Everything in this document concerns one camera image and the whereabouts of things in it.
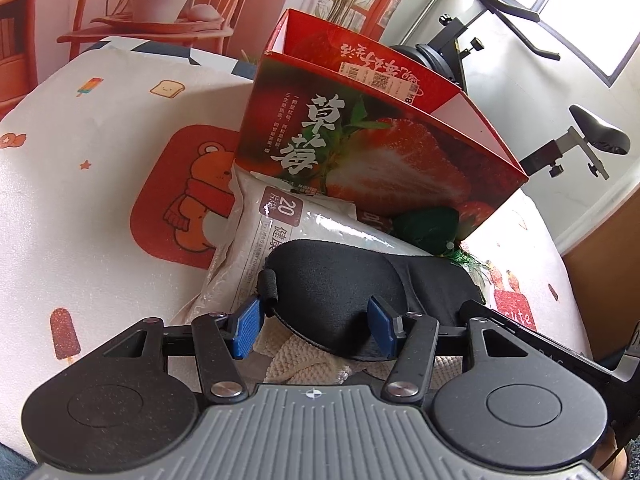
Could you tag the black sleep mask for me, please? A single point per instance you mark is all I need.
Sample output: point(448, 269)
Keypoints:
point(330, 280)

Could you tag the black exercise bike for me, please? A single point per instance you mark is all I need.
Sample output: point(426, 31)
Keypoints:
point(450, 55)

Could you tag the white face mask packet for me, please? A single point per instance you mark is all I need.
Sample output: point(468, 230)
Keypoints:
point(280, 240)

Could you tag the window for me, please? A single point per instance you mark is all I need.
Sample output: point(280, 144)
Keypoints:
point(600, 20)

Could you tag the beige knitted cloth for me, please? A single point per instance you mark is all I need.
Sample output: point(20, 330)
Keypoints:
point(300, 355)

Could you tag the green fabric leaves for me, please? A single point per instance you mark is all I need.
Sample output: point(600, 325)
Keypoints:
point(425, 227)

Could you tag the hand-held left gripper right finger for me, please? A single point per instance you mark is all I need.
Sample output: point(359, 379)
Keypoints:
point(377, 327)

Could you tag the red strawberry cardboard box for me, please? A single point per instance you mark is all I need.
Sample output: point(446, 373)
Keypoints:
point(400, 160)

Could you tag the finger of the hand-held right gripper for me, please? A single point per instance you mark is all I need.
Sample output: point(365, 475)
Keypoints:
point(505, 322)

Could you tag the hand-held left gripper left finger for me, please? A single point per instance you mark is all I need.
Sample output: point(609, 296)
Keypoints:
point(247, 327)

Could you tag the brown wooden board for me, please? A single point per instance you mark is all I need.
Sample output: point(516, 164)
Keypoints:
point(610, 270)

